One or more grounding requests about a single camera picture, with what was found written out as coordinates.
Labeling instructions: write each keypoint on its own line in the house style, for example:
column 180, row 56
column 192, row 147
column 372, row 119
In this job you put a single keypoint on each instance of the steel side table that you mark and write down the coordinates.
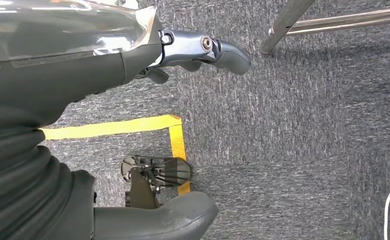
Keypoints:
column 287, row 23

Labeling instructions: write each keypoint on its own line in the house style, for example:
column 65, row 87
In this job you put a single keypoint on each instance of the ribbed grey left arm sleeve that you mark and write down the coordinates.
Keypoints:
column 15, row 182

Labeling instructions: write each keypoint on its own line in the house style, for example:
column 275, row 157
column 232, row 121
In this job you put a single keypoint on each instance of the yellow floor tape square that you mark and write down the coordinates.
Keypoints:
column 115, row 126

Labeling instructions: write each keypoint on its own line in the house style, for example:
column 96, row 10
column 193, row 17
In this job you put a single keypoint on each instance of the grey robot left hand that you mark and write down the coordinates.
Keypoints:
column 65, row 76

